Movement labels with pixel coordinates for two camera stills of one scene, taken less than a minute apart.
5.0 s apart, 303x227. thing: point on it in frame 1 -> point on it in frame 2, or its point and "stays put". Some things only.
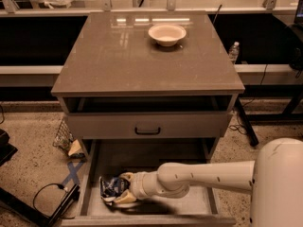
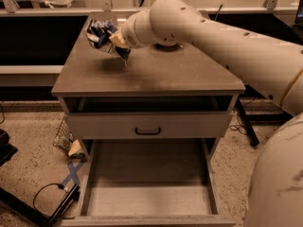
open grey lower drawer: x=117 y=157 stays put
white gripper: x=139 y=184 -> x=129 y=36
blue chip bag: x=112 y=187 -> x=98 y=32
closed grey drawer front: x=150 y=125 stays put
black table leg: x=249 y=130 stays put
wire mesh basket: x=63 y=137 stays put
